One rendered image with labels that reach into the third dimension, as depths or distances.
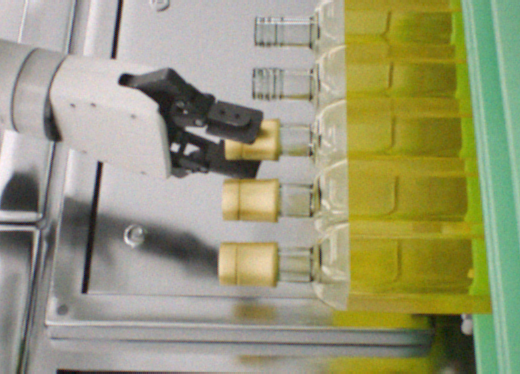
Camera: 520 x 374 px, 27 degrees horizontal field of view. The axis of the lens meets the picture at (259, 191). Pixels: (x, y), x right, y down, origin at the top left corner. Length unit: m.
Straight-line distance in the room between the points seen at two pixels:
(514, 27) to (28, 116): 0.39
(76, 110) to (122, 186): 0.16
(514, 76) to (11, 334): 0.48
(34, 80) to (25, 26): 0.27
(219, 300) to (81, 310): 0.12
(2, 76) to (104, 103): 0.10
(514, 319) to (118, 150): 0.36
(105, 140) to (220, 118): 0.10
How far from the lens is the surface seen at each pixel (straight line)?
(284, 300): 0.94
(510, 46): 0.78
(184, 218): 0.99
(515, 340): 0.74
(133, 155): 0.90
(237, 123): 0.84
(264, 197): 0.83
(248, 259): 0.80
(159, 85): 0.84
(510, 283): 0.76
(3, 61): 0.91
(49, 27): 1.15
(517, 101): 0.75
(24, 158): 1.05
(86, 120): 0.88
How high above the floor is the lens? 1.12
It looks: 1 degrees up
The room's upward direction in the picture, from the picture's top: 89 degrees counter-clockwise
